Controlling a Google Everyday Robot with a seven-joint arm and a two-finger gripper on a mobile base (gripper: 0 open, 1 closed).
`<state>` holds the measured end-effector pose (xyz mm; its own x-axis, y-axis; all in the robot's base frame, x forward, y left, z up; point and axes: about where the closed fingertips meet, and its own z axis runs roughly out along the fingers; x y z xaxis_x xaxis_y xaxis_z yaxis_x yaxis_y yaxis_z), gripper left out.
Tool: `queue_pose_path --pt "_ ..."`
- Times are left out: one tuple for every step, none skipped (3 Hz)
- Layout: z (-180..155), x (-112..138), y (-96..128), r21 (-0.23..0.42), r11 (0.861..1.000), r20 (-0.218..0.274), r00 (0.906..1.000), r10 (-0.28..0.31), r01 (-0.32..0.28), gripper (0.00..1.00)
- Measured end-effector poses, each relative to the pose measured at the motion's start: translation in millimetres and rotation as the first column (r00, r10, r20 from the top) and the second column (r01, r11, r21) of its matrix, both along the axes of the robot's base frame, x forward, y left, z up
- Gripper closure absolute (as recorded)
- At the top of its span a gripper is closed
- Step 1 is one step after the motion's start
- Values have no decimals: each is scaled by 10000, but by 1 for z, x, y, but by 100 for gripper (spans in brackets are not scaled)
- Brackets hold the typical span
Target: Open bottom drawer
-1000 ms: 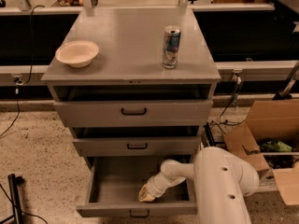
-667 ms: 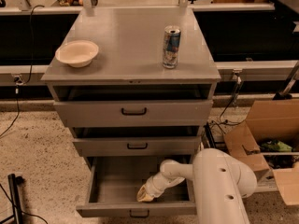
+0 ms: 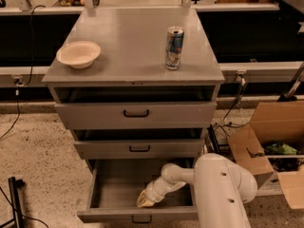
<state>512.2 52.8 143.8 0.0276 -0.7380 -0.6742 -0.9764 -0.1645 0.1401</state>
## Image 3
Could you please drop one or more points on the black stand lower left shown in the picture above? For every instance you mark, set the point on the black stand lower left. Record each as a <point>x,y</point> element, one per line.
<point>14,186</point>

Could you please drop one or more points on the grey top drawer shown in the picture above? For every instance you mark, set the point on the grey top drawer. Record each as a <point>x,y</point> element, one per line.
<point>135,115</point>

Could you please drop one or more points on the black bar on floor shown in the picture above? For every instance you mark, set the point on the black bar on floor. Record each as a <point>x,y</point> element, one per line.
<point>213,139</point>

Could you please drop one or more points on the brown cardboard box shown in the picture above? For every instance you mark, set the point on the brown cardboard box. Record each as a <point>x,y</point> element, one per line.
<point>270,123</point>

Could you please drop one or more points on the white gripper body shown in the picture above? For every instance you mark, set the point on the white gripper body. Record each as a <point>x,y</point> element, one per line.
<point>154,192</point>

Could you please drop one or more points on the grey middle drawer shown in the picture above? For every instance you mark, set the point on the grey middle drawer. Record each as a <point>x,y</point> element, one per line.
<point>139,149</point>

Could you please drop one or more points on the grey bottom drawer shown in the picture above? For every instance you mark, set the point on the grey bottom drawer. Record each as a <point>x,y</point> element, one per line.
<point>116,185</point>

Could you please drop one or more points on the grey drawer cabinet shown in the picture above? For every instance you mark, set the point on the grey drawer cabinet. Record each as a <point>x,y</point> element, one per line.
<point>131,68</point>

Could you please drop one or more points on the green item in box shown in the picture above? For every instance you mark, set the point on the green item in box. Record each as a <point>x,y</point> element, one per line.
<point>280,148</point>

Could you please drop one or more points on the blue silver drink can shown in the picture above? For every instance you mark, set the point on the blue silver drink can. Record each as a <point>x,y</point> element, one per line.
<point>174,42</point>

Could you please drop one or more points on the grey drawer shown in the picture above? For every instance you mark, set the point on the grey drawer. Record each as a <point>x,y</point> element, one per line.
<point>116,185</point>
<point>135,115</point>
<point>139,149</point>

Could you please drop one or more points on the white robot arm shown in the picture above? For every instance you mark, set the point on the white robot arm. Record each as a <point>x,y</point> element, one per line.
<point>221,189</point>

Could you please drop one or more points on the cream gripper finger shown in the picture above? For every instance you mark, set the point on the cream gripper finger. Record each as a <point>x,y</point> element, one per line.
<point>144,202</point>
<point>142,195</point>

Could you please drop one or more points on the white bowl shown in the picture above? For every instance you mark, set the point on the white bowl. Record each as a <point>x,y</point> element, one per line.
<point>79,54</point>

